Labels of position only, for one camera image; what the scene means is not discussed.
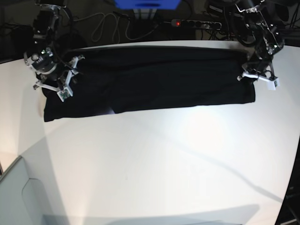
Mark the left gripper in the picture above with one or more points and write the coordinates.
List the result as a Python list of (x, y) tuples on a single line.
[(258, 69)]

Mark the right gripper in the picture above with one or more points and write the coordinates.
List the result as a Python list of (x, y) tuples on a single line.
[(51, 75)]

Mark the black T-shirt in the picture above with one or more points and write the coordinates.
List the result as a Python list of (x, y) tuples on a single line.
[(125, 79)]

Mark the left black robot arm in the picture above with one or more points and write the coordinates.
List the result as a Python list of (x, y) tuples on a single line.
[(267, 40)]

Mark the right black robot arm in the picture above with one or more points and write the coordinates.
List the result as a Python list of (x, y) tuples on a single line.
[(45, 27)]

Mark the grey power strip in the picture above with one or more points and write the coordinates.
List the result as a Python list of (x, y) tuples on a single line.
[(207, 25)]

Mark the blue box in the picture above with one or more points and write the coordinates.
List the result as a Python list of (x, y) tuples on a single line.
[(147, 4)]

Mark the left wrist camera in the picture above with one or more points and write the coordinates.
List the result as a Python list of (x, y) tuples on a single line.
[(273, 84)]

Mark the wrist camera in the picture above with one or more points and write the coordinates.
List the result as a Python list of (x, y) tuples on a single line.
[(273, 84), (65, 93)]

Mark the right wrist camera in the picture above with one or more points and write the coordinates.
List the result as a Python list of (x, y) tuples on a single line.
[(65, 93)]

